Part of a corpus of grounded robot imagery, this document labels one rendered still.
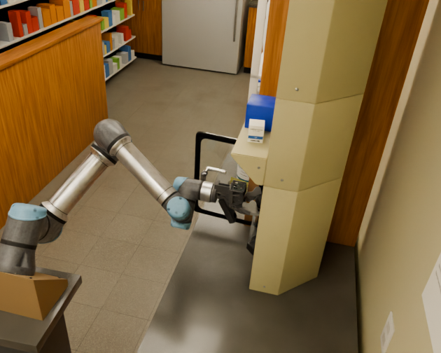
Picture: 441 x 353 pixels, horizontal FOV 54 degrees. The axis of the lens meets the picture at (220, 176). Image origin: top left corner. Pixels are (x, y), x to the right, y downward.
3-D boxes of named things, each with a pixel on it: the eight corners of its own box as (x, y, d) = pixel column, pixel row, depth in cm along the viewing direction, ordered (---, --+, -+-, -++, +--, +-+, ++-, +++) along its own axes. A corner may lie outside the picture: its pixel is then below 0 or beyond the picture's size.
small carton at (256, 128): (262, 136, 147) (264, 120, 144) (262, 143, 143) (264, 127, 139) (248, 134, 147) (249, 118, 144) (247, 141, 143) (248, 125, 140)
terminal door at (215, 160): (258, 227, 188) (270, 146, 166) (192, 211, 195) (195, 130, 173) (259, 227, 189) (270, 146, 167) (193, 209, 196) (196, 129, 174)
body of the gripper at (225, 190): (244, 193, 156) (212, 187, 158) (242, 212, 161) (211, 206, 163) (248, 182, 162) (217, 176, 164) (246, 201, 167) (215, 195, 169)
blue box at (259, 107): (276, 120, 158) (279, 97, 153) (272, 132, 150) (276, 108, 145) (249, 116, 160) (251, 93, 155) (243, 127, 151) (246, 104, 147)
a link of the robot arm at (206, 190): (199, 204, 163) (205, 192, 170) (211, 206, 163) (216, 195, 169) (200, 188, 159) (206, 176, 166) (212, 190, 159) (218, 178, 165)
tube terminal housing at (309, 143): (318, 246, 188) (361, 73, 146) (315, 304, 161) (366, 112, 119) (261, 235, 191) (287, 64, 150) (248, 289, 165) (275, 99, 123)
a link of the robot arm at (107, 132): (103, 103, 153) (198, 204, 146) (111, 113, 164) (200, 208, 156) (78, 125, 152) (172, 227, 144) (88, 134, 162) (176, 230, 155)
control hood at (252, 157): (276, 141, 166) (279, 117, 161) (263, 186, 139) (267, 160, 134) (246, 136, 168) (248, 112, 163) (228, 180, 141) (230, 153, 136)
